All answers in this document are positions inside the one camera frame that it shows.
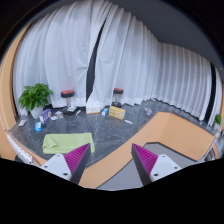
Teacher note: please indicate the left red-topped stool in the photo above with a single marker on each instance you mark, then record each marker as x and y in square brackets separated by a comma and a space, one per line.
[68, 95]

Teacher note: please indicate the green folded towel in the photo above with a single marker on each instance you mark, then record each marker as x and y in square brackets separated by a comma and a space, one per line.
[64, 143]

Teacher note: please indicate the small plant at right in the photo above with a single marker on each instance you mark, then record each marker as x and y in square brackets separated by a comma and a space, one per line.
[217, 121]

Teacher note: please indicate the white curtain left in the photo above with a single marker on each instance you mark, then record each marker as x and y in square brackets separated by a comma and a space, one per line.
[57, 49]

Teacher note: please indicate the red-topped stool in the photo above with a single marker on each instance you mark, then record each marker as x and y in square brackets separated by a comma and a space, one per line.
[68, 95]
[117, 92]

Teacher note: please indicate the white curtain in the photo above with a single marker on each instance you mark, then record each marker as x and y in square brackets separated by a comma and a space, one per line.
[130, 58]
[57, 49]

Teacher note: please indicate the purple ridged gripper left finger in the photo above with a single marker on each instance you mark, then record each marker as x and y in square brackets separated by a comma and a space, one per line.
[69, 166]

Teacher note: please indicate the purple box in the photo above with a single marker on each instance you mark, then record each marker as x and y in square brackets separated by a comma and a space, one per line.
[45, 116]

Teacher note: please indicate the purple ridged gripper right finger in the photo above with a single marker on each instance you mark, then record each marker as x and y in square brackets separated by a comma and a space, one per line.
[152, 167]

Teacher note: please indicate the small blue white carton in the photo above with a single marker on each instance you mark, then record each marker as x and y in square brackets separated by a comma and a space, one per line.
[105, 111]

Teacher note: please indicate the white box with label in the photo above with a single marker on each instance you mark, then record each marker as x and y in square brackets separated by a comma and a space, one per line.
[93, 109]

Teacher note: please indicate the small pink package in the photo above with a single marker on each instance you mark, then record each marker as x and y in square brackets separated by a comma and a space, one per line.
[148, 111]

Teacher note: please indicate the green potted plant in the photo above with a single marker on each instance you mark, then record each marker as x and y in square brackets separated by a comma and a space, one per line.
[34, 98]

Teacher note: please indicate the right red-topped stool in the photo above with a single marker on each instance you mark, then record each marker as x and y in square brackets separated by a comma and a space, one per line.
[117, 92]

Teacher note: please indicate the yellow cardboard box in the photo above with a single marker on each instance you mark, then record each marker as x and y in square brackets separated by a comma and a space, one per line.
[117, 112]

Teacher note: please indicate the white curtain right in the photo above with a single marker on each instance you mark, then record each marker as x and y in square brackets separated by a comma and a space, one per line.
[130, 58]

